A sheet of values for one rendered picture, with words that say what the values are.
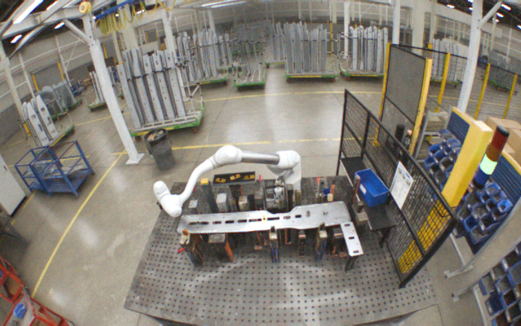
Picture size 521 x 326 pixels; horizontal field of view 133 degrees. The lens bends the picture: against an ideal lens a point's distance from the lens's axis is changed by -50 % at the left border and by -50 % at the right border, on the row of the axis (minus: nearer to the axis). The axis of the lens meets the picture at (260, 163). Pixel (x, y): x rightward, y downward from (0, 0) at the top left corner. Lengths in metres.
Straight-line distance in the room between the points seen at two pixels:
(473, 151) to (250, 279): 1.69
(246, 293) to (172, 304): 0.60
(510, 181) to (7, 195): 9.05
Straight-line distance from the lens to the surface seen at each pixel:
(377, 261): 1.99
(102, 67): 4.72
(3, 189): 7.17
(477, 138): 1.20
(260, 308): 1.73
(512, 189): 2.56
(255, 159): 1.83
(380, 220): 1.80
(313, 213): 1.78
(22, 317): 2.91
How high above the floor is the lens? 2.36
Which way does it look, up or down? 37 degrees down
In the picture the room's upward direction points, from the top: 7 degrees counter-clockwise
